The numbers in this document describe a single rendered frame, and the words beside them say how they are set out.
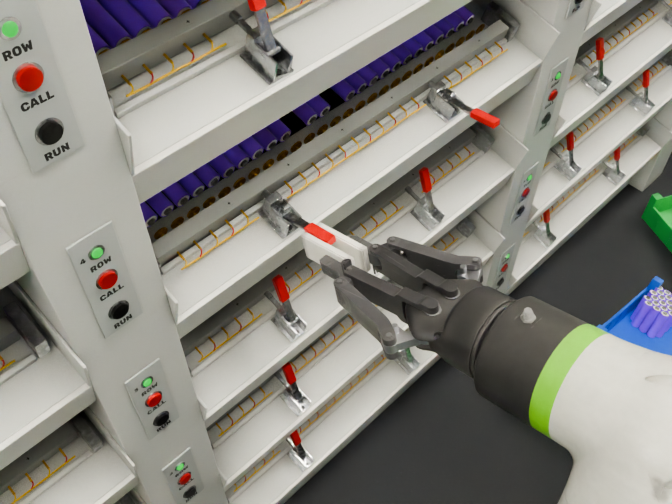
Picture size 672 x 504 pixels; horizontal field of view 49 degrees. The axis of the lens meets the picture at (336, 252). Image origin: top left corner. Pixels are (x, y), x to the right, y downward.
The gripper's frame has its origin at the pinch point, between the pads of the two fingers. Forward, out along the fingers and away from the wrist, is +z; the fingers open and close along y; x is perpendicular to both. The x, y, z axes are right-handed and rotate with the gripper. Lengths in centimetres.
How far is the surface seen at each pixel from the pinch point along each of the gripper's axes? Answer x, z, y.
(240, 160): 5.6, 14.3, 0.6
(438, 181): -17.6, 16.4, 32.8
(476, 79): 0.4, 9.1, 34.0
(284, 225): 1.1, 6.5, -1.0
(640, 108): -38, 18, 96
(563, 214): -58, 24, 79
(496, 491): -80, 4, 26
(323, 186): 0.4, 9.0, 6.7
